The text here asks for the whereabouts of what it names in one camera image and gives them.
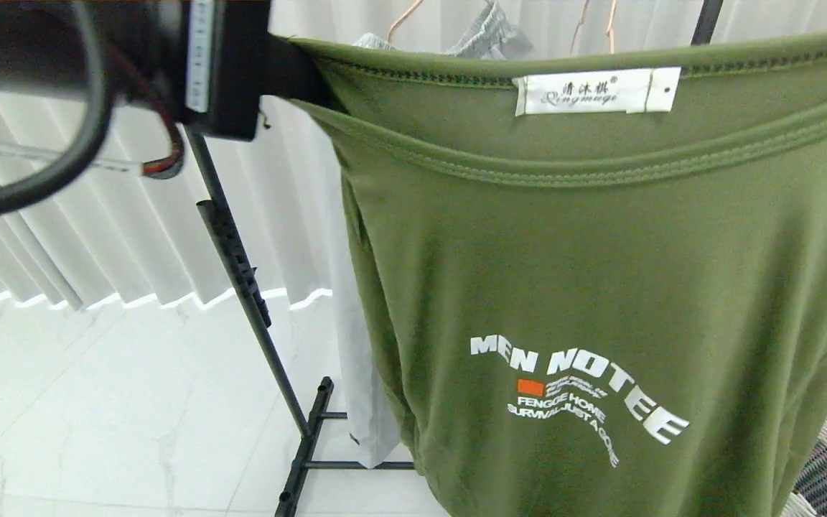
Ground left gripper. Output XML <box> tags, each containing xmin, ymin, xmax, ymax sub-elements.
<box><xmin>119</xmin><ymin>0</ymin><xmax>271</xmax><ymax>141</ymax></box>

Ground pink clothes hanger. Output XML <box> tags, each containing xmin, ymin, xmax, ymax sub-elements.
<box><xmin>387</xmin><ymin>0</ymin><xmax>426</xmax><ymax>44</ymax></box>
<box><xmin>570</xmin><ymin>0</ymin><xmax>619</xmax><ymax>57</ymax></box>

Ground pale grey shorts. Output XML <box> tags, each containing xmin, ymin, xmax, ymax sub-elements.
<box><xmin>331</xmin><ymin>0</ymin><xmax>538</xmax><ymax>469</ymax></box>

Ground green garment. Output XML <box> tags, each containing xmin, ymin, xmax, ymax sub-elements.
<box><xmin>288</xmin><ymin>25</ymin><xmax>827</xmax><ymax>517</ymax></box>

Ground black clothes rack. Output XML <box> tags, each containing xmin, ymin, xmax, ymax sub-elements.
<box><xmin>184</xmin><ymin>0</ymin><xmax>724</xmax><ymax>517</ymax></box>

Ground white curtain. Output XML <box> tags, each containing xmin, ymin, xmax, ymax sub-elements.
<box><xmin>0</xmin><ymin>0</ymin><xmax>827</xmax><ymax>309</ymax></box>

